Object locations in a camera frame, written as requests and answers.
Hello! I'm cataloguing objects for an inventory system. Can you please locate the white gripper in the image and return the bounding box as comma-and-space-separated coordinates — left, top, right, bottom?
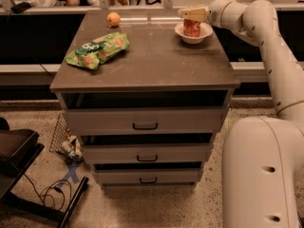
178, 0, 234, 29

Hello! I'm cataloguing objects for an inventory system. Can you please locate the orange soda can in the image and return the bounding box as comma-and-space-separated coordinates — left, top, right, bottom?
183, 19, 200, 37

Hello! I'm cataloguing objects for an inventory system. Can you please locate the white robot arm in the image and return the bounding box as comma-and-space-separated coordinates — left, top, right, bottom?
178, 0, 304, 228

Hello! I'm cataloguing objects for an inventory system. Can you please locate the white paper bowl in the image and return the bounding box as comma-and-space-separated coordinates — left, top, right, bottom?
175, 22, 213, 45

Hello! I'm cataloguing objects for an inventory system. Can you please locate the orange fruit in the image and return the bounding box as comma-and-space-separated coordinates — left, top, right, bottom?
106, 12, 121, 27

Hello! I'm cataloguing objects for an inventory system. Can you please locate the grey drawer cabinet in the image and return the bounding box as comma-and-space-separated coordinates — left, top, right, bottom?
49, 9, 241, 191

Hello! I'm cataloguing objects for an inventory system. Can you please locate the green snack bag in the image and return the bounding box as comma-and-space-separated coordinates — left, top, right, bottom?
66, 32, 130, 70

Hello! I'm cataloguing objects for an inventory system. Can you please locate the middle grey drawer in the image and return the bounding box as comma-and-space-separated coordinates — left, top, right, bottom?
83, 143, 213, 164

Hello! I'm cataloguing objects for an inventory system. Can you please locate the grey drawer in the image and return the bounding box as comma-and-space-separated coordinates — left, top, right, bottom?
63, 107, 228, 136
92, 168, 202, 185
83, 143, 213, 164

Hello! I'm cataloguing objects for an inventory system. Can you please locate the top grey drawer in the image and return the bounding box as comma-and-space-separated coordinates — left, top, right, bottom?
63, 107, 228, 136

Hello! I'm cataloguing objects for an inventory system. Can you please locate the bottom grey drawer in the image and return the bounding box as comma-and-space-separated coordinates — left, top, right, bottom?
92, 168, 202, 185

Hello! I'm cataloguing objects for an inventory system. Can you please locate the blue tape cross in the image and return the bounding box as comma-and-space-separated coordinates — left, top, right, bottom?
64, 164, 79, 183

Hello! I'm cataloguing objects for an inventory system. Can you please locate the wire mesh basket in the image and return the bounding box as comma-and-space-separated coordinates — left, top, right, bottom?
49, 113, 84, 163

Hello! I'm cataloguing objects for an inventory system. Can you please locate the black cable on floor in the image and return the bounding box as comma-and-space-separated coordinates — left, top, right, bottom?
22, 173, 73, 212

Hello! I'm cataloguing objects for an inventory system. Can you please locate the black cart frame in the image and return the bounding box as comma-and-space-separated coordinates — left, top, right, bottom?
0, 117, 89, 228

